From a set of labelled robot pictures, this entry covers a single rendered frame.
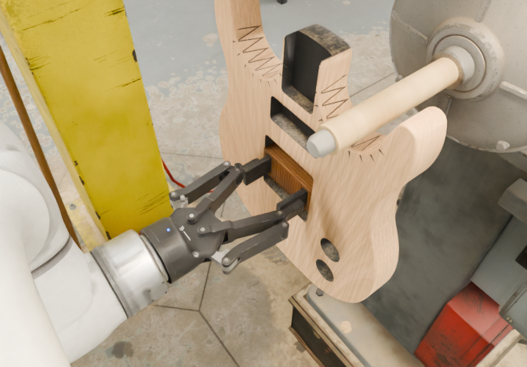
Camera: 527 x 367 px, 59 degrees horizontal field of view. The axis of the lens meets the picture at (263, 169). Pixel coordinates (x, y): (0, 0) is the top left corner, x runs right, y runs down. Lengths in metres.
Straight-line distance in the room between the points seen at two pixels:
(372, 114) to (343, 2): 2.85
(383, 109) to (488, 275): 0.65
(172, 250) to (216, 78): 2.08
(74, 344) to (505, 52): 0.54
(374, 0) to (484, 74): 2.82
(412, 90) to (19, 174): 0.38
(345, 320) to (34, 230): 1.08
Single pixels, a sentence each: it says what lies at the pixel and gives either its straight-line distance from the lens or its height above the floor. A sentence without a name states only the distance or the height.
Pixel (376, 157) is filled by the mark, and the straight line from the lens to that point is 0.48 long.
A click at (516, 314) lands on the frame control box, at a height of 0.96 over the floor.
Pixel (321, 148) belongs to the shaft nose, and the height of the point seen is 1.26.
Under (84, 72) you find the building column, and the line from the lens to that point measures 1.34.
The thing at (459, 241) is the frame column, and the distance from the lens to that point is 1.01.
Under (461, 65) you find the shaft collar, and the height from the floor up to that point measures 1.27.
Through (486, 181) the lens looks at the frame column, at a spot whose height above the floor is 0.96.
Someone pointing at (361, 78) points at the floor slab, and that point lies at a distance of 2.63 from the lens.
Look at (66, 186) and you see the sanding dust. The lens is 2.20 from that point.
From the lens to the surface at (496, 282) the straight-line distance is 1.07.
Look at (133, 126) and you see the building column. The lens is 1.51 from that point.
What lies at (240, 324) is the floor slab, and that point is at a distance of 1.70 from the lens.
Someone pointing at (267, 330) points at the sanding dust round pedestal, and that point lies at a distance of 1.69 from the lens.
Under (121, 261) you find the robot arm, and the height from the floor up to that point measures 1.12.
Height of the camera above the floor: 1.57
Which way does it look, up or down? 49 degrees down
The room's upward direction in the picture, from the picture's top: straight up
